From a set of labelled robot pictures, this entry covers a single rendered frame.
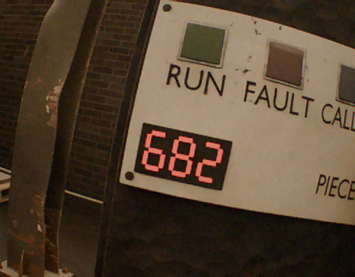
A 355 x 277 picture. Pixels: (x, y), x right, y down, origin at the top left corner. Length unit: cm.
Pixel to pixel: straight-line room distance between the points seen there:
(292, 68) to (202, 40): 9
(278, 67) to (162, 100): 11
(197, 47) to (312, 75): 11
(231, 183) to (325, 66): 15
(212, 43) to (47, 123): 263
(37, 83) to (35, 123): 21
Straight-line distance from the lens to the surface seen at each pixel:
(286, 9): 64
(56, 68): 321
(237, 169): 61
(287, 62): 61
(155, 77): 62
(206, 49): 61
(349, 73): 61
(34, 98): 325
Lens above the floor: 114
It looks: 3 degrees down
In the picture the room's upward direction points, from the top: 12 degrees clockwise
